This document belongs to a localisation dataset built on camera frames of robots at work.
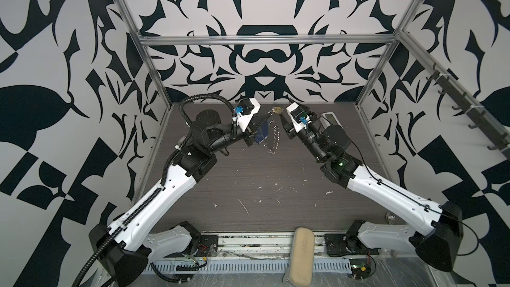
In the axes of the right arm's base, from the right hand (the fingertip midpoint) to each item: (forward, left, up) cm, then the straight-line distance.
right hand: (288, 102), depth 62 cm
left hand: (-4, +6, +1) cm, 7 cm away
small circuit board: (-39, -26, -44) cm, 64 cm away
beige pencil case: (-40, -4, -40) cm, 57 cm away
